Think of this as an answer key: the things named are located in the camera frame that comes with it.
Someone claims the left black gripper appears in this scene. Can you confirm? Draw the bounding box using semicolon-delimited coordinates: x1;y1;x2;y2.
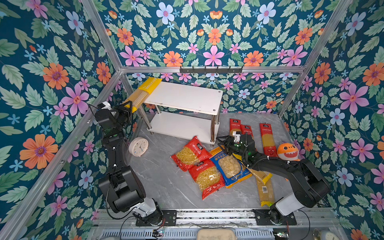
109;99;129;132

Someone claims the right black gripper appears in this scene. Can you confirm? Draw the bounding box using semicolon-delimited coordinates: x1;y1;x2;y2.
216;135;249;160

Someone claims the yellow spaghetti bag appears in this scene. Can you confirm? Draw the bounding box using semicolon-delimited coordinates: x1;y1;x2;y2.
123;77;162;113
257;180;275;207
233;154;273;185

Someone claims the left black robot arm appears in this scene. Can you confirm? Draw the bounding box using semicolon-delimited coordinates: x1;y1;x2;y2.
95;102;163;226

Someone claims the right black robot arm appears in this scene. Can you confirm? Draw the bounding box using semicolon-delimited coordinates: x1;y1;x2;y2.
217;134;330;225

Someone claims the blue orecchiette pasta bag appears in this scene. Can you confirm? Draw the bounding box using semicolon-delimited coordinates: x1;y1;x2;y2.
210;147;253;189

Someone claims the white two-tier shelf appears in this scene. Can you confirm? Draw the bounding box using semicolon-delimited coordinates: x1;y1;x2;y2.
144;82;223;146

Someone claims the red spaghetti pack left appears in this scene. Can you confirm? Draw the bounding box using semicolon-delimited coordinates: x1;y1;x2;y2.
230;119;242;137

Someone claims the red spaghetti pack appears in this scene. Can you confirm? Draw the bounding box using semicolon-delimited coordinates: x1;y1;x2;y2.
230;119;242;137
241;125;254;139
260;123;278;157

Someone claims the red spaghetti pack middle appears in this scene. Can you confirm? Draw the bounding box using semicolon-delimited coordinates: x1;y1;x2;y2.
241;125;254;139

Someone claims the red macaroni bag upper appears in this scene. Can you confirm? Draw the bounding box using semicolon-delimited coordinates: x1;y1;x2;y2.
171;136;212;172

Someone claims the red macaroni bag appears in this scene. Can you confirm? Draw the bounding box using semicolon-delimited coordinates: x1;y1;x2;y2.
189;159;225;200
171;136;212;172

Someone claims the round cream alarm clock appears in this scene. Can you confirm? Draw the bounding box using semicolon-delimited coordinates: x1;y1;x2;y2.
129;137;149;157

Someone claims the red macaroni bag lower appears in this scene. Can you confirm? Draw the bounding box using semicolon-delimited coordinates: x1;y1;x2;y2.
189;159;225;200

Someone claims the red spaghetti pack right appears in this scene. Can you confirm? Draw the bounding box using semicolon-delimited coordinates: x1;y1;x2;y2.
260;123;278;157

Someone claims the orange shark plush toy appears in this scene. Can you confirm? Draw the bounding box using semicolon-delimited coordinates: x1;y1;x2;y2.
277;143;300;162

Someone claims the beige box at bottom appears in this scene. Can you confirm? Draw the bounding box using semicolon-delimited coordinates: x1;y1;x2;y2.
197;229;237;240

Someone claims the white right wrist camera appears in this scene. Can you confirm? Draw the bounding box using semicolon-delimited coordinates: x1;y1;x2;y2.
233;132;241;143

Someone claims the black hook rail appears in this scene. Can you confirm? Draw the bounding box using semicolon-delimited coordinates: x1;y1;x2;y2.
179;66;243;75

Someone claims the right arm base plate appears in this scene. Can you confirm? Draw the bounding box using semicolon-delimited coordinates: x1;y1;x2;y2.
252;209;297;226

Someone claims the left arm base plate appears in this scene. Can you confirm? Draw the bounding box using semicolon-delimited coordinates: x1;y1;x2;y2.
136;210;178;227

